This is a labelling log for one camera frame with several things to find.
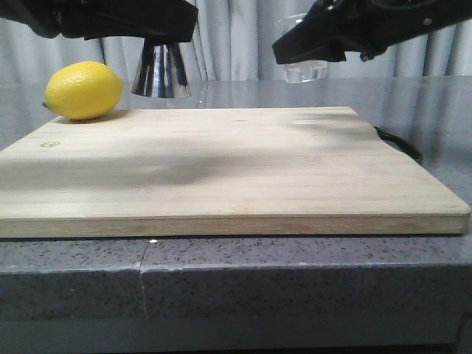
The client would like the grey curtain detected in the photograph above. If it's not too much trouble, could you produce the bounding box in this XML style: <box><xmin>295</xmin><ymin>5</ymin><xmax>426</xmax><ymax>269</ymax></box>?
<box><xmin>1</xmin><ymin>1</ymin><xmax>471</xmax><ymax>84</ymax></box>

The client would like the steel double jigger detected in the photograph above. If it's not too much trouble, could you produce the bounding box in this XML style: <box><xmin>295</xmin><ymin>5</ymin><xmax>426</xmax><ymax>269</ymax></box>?
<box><xmin>131</xmin><ymin>38</ymin><xmax>190</xmax><ymax>99</ymax></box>

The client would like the wooden cutting board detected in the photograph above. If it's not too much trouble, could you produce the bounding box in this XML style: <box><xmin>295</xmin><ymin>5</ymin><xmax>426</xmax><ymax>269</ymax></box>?
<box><xmin>1</xmin><ymin>107</ymin><xmax>471</xmax><ymax>238</ymax></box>

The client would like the small glass beaker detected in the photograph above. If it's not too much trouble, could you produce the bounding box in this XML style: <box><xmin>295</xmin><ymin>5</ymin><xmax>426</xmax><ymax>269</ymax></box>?
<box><xmin>276</xmin><ymin>13</ymin><xmax>328</xmax><ymax>84</ymax></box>

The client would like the yellow lemon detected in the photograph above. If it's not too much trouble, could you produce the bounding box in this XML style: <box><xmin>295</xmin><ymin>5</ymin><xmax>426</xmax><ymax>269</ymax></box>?
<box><xmin>43</xmin><ymin>61</ymin><xmax>125</xmax><ymax>120</ymax></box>

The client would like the black cutting board handle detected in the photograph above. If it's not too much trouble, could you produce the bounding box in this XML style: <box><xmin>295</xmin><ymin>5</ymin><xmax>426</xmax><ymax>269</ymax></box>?
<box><xmin>374</xmin><ymin>126</ymin><xmax>423</xmax><ymax>164</ymax></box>

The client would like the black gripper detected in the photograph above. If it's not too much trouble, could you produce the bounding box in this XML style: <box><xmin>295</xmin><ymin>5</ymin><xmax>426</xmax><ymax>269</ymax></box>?
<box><xmin>1</xmin><ymin>0</ymin><xmax>198</xmax><ymax>43</ymax></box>
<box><xmin>272</xmin><ymin>1</ymin><xmax>471</xmax><ymax>64</ymax></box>

